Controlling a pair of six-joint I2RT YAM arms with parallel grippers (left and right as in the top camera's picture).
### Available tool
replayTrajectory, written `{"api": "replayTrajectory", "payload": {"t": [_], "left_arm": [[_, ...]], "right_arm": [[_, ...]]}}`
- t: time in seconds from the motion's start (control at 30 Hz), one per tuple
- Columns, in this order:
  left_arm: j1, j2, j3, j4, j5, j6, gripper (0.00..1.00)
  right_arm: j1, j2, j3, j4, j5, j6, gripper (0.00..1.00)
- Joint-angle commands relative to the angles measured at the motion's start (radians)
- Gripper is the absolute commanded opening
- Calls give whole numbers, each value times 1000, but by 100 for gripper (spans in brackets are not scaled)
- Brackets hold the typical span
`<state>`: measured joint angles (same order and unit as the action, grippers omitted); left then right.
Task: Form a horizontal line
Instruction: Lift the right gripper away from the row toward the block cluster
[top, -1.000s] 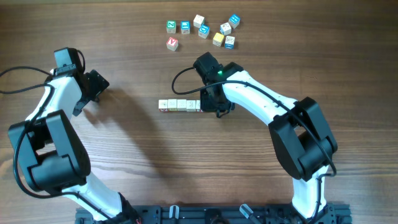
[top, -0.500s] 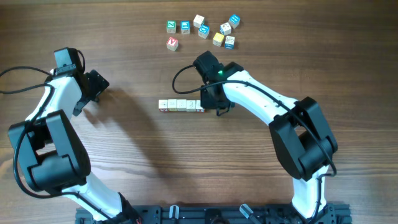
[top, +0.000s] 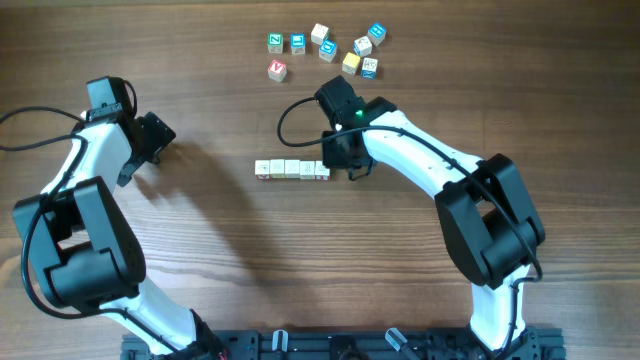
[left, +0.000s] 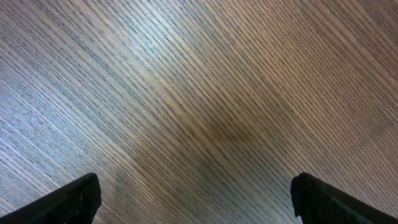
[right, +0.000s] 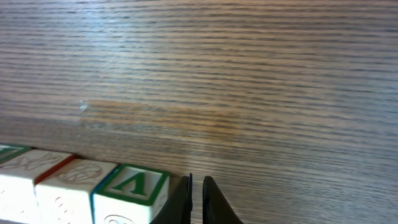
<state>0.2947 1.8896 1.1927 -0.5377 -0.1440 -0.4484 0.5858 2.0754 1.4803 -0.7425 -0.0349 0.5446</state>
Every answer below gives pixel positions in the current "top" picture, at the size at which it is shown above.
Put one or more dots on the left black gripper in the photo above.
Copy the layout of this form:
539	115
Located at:
160	136

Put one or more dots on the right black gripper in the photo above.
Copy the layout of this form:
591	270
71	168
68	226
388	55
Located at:
331	160

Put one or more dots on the red I side block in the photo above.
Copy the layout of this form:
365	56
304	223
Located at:
322	173

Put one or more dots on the yellow turtle picture block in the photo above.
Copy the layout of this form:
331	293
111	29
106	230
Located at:
306	170

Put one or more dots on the plain Z wooden block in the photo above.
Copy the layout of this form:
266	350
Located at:
292	168

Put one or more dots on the plain wooden green block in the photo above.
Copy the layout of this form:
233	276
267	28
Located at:
277	168

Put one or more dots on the red A side block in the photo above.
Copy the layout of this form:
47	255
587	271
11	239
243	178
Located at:
262	169

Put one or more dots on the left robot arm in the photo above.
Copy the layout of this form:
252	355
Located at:
80	258

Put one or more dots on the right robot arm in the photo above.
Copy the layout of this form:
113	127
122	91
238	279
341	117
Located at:
489	224

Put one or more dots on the yellow top block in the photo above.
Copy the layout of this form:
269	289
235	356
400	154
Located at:
350	63

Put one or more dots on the blue H letter block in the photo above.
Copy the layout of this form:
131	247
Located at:
369	68

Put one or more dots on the blue D letter block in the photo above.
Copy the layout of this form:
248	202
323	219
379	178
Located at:
327	50

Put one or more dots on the blue edged picture block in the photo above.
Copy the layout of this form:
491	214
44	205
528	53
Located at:
363	46

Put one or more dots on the red V letter block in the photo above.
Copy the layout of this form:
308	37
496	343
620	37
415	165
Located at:
277	71

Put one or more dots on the plain top wooden block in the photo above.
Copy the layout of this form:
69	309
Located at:
319	33

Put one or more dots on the blue top far block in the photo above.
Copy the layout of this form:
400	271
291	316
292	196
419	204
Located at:
376	34

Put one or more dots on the green N letter block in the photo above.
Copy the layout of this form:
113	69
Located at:
275	43

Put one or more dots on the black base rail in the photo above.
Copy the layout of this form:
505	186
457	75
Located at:
442	343

